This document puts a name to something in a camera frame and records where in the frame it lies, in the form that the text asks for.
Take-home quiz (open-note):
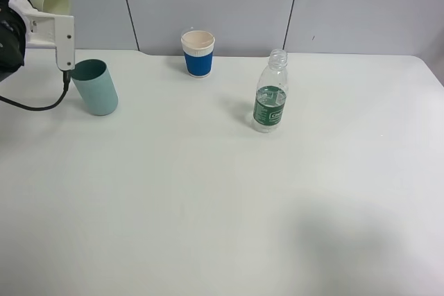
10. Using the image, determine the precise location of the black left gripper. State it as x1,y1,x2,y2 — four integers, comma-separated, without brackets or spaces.
1,0,26,81

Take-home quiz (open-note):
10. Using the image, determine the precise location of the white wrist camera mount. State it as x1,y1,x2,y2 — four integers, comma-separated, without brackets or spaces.
8,0,75,71

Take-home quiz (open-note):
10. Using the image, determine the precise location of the teal plastic cup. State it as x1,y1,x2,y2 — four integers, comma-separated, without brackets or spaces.
71,59,119,116

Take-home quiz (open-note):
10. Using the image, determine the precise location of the blue sleeved paper cup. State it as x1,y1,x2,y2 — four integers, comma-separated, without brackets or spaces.
181,28,215,78

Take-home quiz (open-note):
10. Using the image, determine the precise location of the clear bottle green label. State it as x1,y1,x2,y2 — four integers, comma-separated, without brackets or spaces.
253,49,289,133

